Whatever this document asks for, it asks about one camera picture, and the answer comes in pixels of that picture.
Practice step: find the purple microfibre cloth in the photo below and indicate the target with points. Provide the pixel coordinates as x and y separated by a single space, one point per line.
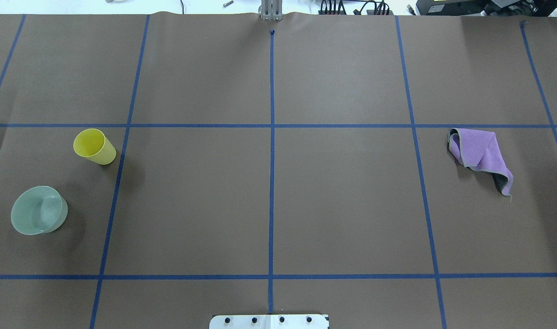
479 151

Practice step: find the pale green plastic bowl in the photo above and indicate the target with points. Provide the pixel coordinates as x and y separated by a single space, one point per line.
39 210

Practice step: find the black equipment box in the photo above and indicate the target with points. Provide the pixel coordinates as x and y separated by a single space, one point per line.
536 8

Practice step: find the brown paper table mat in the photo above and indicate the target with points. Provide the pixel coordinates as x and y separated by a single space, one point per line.
299 166

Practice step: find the yellow plastic cup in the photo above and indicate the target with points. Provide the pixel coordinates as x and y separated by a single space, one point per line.
93 145

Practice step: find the grey metal camera post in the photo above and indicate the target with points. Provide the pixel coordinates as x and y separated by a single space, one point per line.
271 10

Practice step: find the white metal base plate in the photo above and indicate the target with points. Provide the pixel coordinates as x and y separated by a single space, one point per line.
270 321

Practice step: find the black power strip with cables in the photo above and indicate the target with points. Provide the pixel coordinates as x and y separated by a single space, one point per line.
354 7

